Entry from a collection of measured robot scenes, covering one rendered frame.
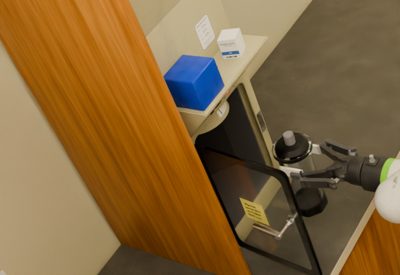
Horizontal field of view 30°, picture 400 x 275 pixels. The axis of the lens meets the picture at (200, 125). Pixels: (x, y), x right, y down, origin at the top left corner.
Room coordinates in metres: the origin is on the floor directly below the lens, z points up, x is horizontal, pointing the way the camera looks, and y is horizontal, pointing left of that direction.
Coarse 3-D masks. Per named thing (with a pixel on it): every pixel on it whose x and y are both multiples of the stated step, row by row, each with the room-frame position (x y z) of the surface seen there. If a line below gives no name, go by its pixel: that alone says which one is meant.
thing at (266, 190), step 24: (216, 168) 1.48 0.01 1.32; (240, 168) 1.40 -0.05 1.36; (264, 168) 1.33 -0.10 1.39; (216, 192) 1.52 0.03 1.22; (240, 192) 1.43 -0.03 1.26; (264, 192) 1.36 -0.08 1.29; (288, 192) 1.29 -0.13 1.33; (240, 216) 1.47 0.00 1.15; (288, 216) 1.31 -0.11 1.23; (240, 240) 1.51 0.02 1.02; (264, 240) 1.42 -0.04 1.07; (288, 240) 1.34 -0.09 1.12; (288, 264) 1.37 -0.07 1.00; (312, 264) 1.29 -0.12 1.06
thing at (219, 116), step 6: (222, 108) 1.69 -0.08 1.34; (228, 108) 1.71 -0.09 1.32; (216, 114) 1.67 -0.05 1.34; (222, 114) 1.68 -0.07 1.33; (210, 120) 1.66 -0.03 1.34; (216, 120) 1.66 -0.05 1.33; (222, 120) 1.67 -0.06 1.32; (210, 126) 1.65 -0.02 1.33; (216, 126) 1.65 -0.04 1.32; (204, 132) 1.65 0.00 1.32
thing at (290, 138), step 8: (288, 136) 1.50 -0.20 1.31; (296, 136) 1.53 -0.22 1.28; (304, 136) 1.52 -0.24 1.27; (280, 144) 1.52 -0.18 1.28; (288, 144) 1.50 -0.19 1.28; (296, 144) 1.50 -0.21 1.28; (304, 144) 1.49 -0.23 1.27; (280, 152) 1.50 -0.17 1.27; (288, 152) 1.48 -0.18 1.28; (296, 152) 1.47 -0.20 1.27
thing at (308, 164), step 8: (272, 152) 1.52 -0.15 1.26; (304, 152) 1.47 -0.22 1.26; (288, 160) 1.47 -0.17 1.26; (304, 160) 1.47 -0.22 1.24; (312, 160) 1.49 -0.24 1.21; (296, 168) 1.47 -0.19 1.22; (304, 168) 1.47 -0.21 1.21; (312, 168) 1.48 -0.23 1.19; (288, 176) 1.49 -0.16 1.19; (296, 184) 1.48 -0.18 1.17; (296, 192) 1.48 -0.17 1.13; (304, 192) 1.47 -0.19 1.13; (312, 192) 1.47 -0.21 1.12; (320, 192) 1.48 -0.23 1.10; (296, 200) 1.49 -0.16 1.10; (304, 200) 1.47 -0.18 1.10; (312, 200) 1.47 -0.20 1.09; (320, 200) 1.48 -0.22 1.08; (304, 208) 1.48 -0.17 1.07
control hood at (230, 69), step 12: (252, 36) 1.70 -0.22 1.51; (264, 36) 1.68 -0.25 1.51; (252, 48) 1.65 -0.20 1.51; (216, 60) 1.66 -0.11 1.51; (228, 60) 1.64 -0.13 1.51; (240, 60) 1.62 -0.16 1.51; (252, 60) 1.69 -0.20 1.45; (228, 72) 1.59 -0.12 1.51; (240, 72) 1.57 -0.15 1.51; (228, 84) 1.54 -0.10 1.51; (216, 96) 1.51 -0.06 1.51; (180, 108) 1.52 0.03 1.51; (192, 120) 1.49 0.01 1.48; (204, 120) 1.47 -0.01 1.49; (192, 132) 1.51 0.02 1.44
